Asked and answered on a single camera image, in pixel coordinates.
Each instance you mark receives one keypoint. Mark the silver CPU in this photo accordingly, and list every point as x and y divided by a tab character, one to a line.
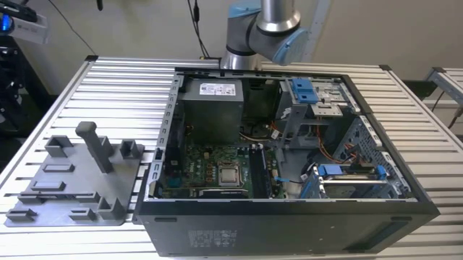
228	176

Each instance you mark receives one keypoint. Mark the black hanging tool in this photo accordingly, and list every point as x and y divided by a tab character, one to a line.
99	5

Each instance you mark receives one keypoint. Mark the gray metal drive cage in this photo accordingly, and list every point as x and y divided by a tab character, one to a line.
301	113

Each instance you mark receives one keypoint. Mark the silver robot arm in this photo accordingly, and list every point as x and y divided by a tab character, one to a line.
275	16

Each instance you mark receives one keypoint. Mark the black round cooler fan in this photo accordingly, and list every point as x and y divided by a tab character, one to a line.
258	131

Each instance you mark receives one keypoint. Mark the aluminium side table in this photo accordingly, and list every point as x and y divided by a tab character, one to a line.
449	81

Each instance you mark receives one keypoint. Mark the black graphics card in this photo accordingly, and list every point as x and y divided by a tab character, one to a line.
224	193

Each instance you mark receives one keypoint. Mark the green motherboard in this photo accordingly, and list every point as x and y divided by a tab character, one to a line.
202	162

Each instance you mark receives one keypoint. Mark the gray plastic parts rack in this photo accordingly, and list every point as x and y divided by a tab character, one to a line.
119	184

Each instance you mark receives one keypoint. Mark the black PC case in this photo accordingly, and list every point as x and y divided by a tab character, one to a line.
252	230

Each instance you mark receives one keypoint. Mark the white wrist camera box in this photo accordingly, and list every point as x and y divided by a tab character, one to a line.
32	29

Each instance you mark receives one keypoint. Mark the black object beside table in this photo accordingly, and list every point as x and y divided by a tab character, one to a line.
423	89

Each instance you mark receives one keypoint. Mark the blue plastic drive latch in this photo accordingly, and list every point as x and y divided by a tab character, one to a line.
307	97

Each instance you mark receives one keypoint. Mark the gray power supply unit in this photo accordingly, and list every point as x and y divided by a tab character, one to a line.
214	116

